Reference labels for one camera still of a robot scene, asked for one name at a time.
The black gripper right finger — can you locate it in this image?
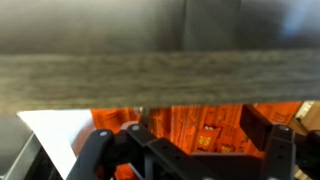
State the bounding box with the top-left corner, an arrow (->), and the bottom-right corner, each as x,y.
240,103 -> 296,180

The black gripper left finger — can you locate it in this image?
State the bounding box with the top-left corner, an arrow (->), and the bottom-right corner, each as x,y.
66,106 -> 161,180

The white drawer with orange items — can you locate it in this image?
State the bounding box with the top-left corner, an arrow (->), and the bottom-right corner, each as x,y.
0,49 -> 320,180

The tan packets pile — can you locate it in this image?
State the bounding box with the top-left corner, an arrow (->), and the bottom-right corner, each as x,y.
288,100 -> 320,180

